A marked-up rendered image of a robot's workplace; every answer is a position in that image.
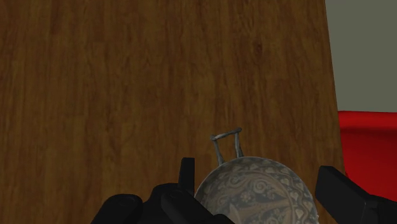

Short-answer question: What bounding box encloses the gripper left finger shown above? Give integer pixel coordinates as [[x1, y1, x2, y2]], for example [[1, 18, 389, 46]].
[[90, 157, 237, 224]]

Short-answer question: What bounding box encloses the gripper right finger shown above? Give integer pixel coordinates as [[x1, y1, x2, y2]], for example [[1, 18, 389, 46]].
[[314, 165, 397, 224]]

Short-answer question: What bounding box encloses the red furniture piece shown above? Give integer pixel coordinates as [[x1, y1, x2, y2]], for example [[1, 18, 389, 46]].
[[337, 110, 397, 202]]

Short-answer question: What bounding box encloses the grey patterned pan with handle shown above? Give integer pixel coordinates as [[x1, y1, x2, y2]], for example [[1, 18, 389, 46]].
[[194, 127, 319, 224]]

